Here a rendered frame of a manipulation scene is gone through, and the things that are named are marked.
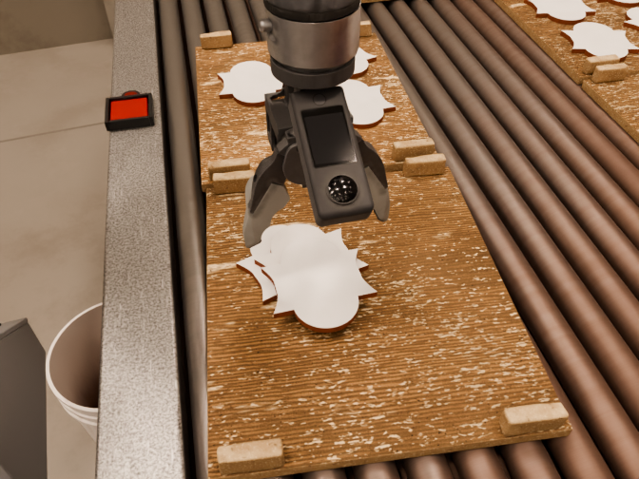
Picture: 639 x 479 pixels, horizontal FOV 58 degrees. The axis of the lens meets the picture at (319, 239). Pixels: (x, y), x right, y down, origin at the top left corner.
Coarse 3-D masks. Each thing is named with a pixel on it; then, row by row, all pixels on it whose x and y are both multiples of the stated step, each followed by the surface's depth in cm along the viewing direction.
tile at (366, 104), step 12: (348, 84) 98; (360, 84) 98; (348, 96) 96; (360, 96) 96; (372, 96) 96; (360, 108) 93; (372, 108) 93; (384, 108) 93; (360, 120) 91; (372, 120) 91
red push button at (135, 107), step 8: (112, 104) 97; (120, 104) 97; (128, 104) 97; (136, 104) 97; (144, 104) 97; (112, 112) 95; (120, 112) 95; (128, 112) 95; (136, 112) 95; (144, 112) 95
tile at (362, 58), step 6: (360, 48) 107; (360, 54) 105; (366, 54) 105; (360, 60) 104; (366, 60) 104; (372, 60) 105; (360, 66) 102; (366, 66) 102; (354, 72) 101; (360, 72) 101
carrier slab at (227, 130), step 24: (216, 48) 109; (240, 48) 109; (264, 48) 109; (216, 72) 103; (384, 72) 103; (216, 96) 97; (384, 96) 97; (216, 120) 92; (240, 120) 92; (264, 120) 92; (384, 120) 92; (408, 120) 92; (216, 144) 88; (240, 144) 88; (264, 144) 88; (384, 144) 88
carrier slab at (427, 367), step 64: (448, 192) 80; (384, 256) 72; (448, 256) 72; (256, 320) 65; (384, 320) 65; (448, 320) 65; (512, 320) 65; (256, 384) 59; (320, 384) 59; (384, 384) 59; (448, 384) 59; (512, 384) 59; (320, 448) 54; (384, 448) 54; (448, 448) 55
